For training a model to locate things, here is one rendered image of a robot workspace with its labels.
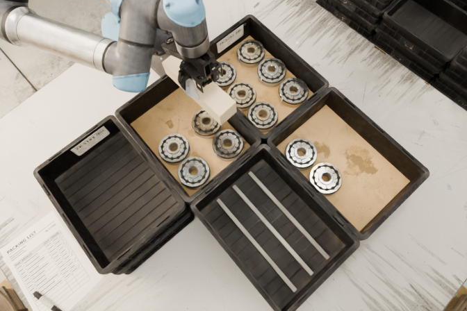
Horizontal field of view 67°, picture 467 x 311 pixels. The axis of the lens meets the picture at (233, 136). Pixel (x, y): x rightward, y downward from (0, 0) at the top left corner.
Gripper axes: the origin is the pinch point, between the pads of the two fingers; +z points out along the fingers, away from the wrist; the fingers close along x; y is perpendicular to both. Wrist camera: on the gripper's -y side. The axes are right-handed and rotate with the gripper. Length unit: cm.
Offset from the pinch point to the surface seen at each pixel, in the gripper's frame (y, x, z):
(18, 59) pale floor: -157, -39, 110
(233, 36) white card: -15.9, 28.0, 19.4
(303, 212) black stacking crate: 44, 0, 26
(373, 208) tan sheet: 58, 17, 26
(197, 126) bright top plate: -0.2, -4.4, 23.0
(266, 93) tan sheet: 6.6, 22.4, 25.8
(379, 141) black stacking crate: 46, 33, 20
